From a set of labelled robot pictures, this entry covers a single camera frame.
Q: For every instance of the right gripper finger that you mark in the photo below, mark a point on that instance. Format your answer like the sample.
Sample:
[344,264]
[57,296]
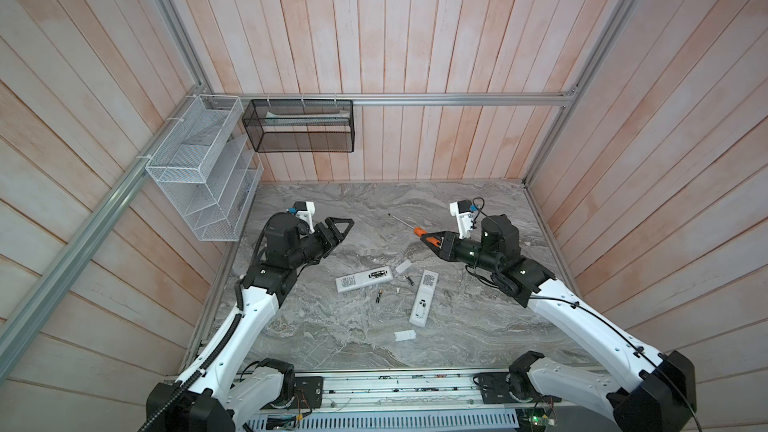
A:
[431,236]
[433,243]

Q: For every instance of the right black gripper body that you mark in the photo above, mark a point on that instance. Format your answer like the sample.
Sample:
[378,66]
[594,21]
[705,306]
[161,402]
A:
[467,251]

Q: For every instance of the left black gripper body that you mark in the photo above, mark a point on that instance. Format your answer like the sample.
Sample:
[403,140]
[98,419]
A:
[319,243]

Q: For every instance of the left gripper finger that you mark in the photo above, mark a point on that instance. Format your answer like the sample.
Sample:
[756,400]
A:
[340,227]
[332,242]

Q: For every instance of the orange handled screwdriver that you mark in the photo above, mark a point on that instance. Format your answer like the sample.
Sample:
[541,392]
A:
[414,230]

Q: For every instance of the white battery cover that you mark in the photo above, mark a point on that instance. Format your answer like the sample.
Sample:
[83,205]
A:
[404,266]
[407,335]

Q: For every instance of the white remote control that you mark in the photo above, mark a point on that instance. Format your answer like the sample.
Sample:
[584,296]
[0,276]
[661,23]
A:
[364,279]
[423,299]

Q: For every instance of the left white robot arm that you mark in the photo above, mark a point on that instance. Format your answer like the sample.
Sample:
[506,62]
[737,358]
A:
[206,396]

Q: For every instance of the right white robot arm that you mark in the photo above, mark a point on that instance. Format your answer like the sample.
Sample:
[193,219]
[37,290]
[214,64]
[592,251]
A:
[642,388]

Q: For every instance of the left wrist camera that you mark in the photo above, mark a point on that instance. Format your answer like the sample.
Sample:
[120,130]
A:
[304,211]

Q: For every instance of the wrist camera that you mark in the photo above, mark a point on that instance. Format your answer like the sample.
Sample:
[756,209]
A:
[464,211]
[304,211]

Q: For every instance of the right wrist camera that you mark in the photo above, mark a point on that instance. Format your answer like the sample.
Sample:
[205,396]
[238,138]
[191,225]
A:
[464,211]

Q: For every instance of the black wire mesh basket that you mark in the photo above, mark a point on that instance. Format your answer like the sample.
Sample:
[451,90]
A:
[300,125]

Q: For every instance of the white wire mesh shelf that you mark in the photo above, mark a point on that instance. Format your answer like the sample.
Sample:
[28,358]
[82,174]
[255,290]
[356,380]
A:
[206,169]

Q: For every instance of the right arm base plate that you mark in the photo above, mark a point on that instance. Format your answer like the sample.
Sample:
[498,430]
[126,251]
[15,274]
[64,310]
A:
[505,388]

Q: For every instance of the aluminium mounting rail front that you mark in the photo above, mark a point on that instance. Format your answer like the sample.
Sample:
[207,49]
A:
[396,390]

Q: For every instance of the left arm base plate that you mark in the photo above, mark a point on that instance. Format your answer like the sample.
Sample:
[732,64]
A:
[305,393]

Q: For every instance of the aluminium frame bar back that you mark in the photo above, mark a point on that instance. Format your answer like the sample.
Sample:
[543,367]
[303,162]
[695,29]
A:
[547,99]

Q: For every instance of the aluminium frame bar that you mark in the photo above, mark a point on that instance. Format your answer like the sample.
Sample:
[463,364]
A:
[547,99]
[28,318]

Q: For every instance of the aluminium frame bar left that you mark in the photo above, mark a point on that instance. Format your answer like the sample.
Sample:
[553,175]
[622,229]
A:
[28,318]

